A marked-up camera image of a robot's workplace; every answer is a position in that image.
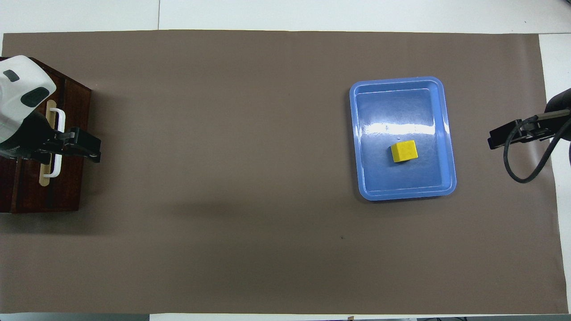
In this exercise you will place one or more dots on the blue plastic tray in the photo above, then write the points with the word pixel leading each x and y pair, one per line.
pixel 383 178

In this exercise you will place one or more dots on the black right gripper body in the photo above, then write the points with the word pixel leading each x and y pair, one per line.
pixel 535 129

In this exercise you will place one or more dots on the yellow cube block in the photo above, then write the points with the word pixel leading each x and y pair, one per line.
pixel 404 151

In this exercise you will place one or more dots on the dark wooden cabinet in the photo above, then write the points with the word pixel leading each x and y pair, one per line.
pixel 78 187

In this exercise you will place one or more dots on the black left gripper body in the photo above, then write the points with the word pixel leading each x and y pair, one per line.
pixel 42 138

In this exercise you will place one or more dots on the brown table mat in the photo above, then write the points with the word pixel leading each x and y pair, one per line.
pixel 245 178

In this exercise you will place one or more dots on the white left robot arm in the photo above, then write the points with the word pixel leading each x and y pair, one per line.
pixel 22 84

